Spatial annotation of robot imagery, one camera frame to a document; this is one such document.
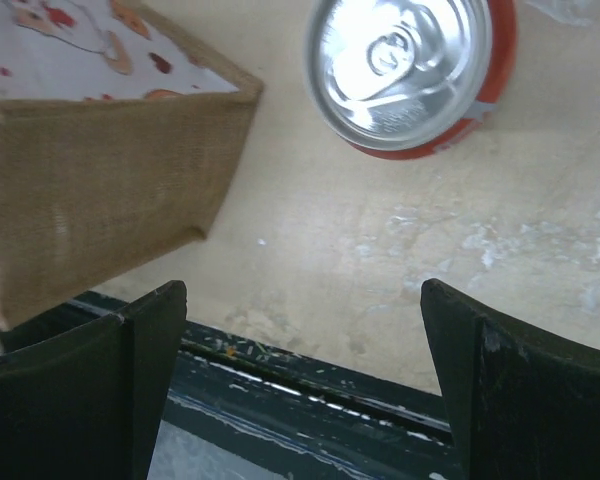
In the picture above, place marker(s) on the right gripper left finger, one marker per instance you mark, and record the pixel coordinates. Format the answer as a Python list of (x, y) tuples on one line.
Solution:
[(87, 403)]

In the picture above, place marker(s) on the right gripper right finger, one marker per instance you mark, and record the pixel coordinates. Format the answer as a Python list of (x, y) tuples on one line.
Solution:
[(522, 403)]

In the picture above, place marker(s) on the patterned canvas tote bag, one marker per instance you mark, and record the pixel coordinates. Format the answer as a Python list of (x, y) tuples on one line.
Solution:
[(120, 133)]

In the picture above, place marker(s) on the red soda can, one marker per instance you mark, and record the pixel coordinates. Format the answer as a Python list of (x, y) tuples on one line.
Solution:
[(402, 80)]

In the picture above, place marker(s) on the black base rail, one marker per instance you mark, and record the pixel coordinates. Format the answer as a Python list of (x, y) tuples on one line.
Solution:
[(289, 414)]

